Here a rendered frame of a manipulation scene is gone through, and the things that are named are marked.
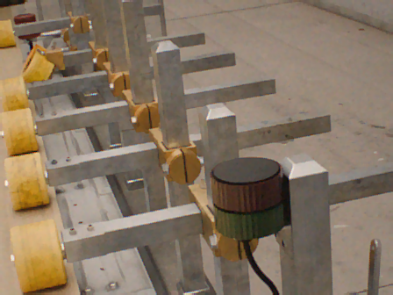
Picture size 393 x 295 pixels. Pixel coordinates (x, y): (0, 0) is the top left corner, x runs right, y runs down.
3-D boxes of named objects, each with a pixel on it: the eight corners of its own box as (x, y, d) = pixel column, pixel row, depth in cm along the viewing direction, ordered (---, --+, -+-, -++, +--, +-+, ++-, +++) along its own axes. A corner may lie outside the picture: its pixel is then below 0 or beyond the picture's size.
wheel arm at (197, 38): (202, 41, 193) (201, 30, 192) (205, 44, 190) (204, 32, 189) (62, 64, 185) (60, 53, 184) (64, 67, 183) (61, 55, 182)
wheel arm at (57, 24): (160, 12, 239) (159, 1, 238) (162, 14, 236) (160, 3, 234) (3, 36, 228) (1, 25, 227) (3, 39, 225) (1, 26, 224)
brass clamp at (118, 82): (129, 80, 169) (126, 58, 167) (141, 95, 157) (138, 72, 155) (103, 84, 168) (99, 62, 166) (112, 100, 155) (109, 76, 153)
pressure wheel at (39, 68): (38, 85, 188) (54, 58, 187) (40, 93, 181) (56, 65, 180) (17, 73, 186) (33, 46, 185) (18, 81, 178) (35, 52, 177)
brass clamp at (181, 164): (184, 151, 123) (181, 122, 121) (206, 180, 111) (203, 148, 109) (148, 158, 122) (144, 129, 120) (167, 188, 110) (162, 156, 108)
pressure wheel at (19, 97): (29, 107, 154) (31, 117, 162) (22, 71, 155) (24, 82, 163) (0, 112, 153) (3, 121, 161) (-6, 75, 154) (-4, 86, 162)
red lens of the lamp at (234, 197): (269, 176, 65) (267, 152, 64) (296, 202, 59) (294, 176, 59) (203, 189, 63) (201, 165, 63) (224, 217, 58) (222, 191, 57)
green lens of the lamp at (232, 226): (271, 201, 66) (269, 178, 65) (297, 229, 60) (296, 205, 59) (206, 215, 64) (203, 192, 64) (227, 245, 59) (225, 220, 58)
